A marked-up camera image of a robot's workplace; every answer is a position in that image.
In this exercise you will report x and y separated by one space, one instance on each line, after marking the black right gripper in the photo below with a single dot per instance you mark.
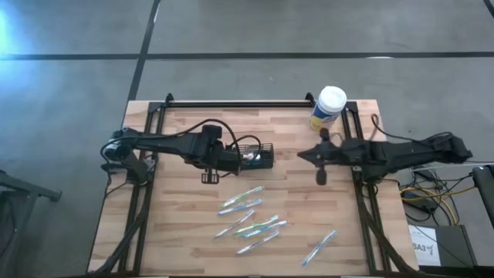
332 154

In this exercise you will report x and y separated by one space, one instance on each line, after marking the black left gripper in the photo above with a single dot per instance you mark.
227 160

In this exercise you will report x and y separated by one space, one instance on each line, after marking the small white-capped toothpaste tube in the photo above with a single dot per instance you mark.
249 156
257 159

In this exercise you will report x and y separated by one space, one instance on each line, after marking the blue packaged toothbrush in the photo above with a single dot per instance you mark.
319 248
239 207
264 229

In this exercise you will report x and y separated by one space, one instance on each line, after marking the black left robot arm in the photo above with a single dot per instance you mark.
170 142

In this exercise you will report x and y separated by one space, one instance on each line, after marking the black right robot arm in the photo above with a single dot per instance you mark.
405 152

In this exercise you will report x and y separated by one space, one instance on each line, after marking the wipes canister with white lid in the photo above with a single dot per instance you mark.
330 102

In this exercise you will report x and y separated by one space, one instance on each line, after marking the black power adapter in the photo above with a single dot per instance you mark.
420 202

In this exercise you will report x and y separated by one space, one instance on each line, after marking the white paper sheet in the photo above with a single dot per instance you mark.
424 247

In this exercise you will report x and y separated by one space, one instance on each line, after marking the black flat box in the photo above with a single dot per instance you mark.
455 247

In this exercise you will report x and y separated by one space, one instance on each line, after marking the black metal stand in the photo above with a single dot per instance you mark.
23 187

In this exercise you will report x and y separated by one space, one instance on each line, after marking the black metal table frame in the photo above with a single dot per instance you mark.
231 104

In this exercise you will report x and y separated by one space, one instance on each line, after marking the black cylindrical post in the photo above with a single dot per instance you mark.
486 189

